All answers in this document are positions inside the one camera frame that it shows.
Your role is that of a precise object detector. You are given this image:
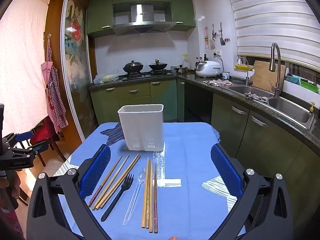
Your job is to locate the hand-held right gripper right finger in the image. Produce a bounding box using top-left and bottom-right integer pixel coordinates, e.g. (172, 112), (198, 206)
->
(210, 143), (295, 240)

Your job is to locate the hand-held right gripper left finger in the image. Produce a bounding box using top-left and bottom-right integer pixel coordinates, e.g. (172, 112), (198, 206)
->
(26, 144), (112, 240)

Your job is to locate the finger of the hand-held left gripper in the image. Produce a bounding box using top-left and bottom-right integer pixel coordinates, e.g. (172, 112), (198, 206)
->
(5, 140), (49, 157)
(2, 131), (34, 147)

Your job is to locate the wooden chopstick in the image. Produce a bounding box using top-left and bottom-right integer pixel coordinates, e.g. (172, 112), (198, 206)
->
(146, 160), (152, 229)
(141, 157), (150, 229)
(90, 155), (130, 210)
(95, 154), (139, 210)
(87, 156), (123, 207)
(99, 155), (142, 209)
(154, 164), (158, 233)

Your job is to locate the black plastic fork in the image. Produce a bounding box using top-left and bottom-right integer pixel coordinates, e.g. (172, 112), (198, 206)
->
(101, 173), (135, 222)

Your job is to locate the clear plastic spoon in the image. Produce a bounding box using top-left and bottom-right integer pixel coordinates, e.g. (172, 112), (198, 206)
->
(122, 170), (147, 227)

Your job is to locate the chopstick pair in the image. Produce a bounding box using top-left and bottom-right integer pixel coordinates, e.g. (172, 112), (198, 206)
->
(149, 162), (153, 233)

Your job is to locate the white plastic utensil holder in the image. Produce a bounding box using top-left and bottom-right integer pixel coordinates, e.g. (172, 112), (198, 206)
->
(117, 104), (165, 152)

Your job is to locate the person's left hand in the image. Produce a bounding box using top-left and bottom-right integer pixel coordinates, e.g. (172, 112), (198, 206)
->
(9, 174), (21, 202)

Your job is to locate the wooden chair red cushion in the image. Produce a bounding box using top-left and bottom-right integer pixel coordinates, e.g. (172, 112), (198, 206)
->
(17, 117), (67, 168)

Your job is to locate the long green base cabinet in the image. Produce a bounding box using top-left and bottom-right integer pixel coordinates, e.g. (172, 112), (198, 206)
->
(211, 92), (320, 230)

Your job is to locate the blue star-print tablecloth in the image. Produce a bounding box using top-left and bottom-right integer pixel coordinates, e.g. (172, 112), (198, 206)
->
(54, 122), (238, 240)

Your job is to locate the red checked apron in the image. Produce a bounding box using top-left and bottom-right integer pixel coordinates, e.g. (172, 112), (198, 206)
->
(41, 34), (67, 133)

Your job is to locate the pale dotted curtain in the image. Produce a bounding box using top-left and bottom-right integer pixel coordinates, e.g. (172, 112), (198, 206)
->
(0, 0), (50, 140)

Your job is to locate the printed glass sliding door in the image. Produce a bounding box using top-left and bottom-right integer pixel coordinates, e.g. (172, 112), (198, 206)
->
(61, 0), (98, 140)

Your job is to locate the grey rag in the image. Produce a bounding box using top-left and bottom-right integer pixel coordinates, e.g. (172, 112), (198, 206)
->
(244, 92), (269, 104)

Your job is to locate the steel double sink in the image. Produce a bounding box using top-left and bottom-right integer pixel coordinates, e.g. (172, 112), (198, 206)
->
(226, 85), (315, 130)

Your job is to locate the patterned dishcloth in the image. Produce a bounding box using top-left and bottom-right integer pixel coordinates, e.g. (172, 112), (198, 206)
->
(203, 79), (233, 87)

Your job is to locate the clear plastic bag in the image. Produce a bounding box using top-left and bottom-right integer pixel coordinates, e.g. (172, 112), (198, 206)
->
(93, 70), (119, 84)

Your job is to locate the dark granite countertop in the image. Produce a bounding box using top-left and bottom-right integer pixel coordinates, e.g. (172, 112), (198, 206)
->
(88, 71), (320, 155)

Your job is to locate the green base cabinet with drawers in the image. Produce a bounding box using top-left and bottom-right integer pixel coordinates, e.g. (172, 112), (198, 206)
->
(90, 79), (186, 125)

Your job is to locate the small steel faucet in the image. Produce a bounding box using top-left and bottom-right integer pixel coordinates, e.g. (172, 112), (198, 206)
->
(236, 57), (250, 87)

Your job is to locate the wooden cutting board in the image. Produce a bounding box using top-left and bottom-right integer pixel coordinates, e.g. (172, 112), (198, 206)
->
(252, 60), (287, 93)

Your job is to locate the tall steel faucet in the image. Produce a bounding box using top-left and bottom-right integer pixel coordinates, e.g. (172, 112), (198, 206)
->
(269, 42), (282, 98)

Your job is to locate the white rice cooker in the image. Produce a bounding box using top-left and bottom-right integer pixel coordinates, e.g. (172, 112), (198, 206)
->
(195, 60), (223, 78)

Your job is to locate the black gas stove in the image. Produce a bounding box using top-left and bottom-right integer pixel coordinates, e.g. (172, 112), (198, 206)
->
(122, 70), (175, 80)

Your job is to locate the black wok with lid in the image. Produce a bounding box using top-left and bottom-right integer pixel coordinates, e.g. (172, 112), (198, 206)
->
(122, 60), (145, 74)

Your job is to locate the teal plastic container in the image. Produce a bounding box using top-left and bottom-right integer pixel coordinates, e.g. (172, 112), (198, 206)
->
(286, 74), (301, 85)

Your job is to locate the red paper decoration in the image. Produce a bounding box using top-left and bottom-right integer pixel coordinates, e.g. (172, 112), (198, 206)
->
(72, 20), (83, 40)

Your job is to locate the green plastic container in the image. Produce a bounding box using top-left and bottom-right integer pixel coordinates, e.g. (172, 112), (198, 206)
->
(300, 79), (320, 93)

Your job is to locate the white hanging spatula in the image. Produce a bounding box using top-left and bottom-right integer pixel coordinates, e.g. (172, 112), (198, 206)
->
(209, 25), (216, 50)

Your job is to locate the black hanging spatula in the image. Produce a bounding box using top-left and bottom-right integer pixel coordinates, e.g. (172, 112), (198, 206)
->
(219, 22), (226, 46)

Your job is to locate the white window blind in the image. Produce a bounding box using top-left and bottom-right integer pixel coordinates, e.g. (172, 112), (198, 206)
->
(224, 0), (320, 67)

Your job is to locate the steel range hood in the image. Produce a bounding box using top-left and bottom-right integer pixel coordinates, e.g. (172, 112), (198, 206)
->
(112, 2), (176, 34)

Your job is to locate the black wok with handle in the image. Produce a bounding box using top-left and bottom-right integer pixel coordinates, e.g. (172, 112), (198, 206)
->
(148, 59), (168, 72)

